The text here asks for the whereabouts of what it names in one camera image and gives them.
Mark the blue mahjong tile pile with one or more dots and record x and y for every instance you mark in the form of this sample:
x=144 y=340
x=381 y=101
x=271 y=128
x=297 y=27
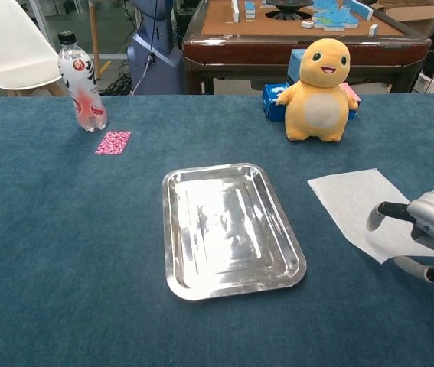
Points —
x=335 y=17

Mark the white chair with wooden legs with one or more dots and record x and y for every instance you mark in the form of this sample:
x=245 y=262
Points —
x=6 y=46

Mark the light blue box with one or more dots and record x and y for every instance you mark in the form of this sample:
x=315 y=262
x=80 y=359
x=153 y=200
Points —
x=295 y=65

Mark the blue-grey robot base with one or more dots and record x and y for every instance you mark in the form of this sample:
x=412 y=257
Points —
x=155 y=49

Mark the yellow plush toy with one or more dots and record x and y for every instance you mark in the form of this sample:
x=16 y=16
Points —
x=320 y=111

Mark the blue snack boxes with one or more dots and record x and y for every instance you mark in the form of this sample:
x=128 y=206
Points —
x=272 y=103

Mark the clear drink bottle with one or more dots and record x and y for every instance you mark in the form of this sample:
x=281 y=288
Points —
x=82 y=99

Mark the standing mahjong tile row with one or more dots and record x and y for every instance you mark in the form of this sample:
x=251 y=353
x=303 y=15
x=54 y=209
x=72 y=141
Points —
x=249 y=9

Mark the blue table mat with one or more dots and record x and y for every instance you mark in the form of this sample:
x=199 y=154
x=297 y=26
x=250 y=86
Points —
x=67 y=248

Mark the pink tissue pack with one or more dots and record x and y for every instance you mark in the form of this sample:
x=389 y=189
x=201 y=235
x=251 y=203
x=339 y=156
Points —
x=352 y=95

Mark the brown mahjong table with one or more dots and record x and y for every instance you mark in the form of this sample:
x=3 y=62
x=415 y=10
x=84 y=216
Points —
x=239 y=49

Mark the white paper sheet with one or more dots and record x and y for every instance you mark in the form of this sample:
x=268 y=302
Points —
x=354 y=199

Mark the white mahjong tile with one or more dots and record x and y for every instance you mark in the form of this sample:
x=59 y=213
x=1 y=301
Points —
x=373 y=30
x=308 y=24

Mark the rectangular metal tray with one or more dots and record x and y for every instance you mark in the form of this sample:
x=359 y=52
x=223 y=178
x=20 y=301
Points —
x=232 y=229

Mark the black table centre dome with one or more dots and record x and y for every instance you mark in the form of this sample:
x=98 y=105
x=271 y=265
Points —
x=285 y=9

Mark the wooden post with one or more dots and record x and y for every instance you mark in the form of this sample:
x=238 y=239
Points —
x=94 y=38

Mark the pink patterned card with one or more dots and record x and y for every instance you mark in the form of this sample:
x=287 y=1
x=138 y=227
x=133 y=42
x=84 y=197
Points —
x=113 y=142

